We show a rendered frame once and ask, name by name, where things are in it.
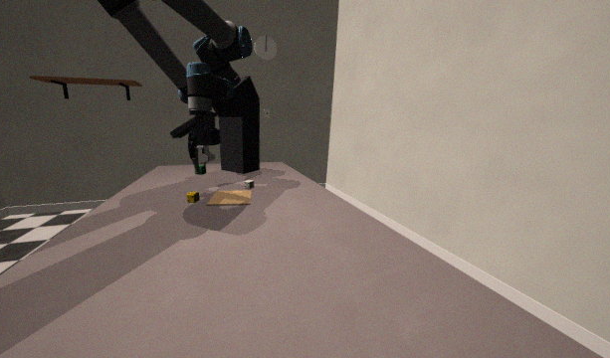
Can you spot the tan flat mat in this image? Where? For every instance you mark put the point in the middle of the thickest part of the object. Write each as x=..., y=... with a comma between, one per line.
x=221, y=198

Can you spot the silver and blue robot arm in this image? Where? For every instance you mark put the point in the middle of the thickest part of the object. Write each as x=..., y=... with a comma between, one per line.
x=233, y=42

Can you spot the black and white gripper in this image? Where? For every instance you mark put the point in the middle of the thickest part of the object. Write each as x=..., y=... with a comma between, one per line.
x=204, y=131

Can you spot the yellow die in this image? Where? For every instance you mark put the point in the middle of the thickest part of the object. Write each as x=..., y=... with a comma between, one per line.
x=193, y=197

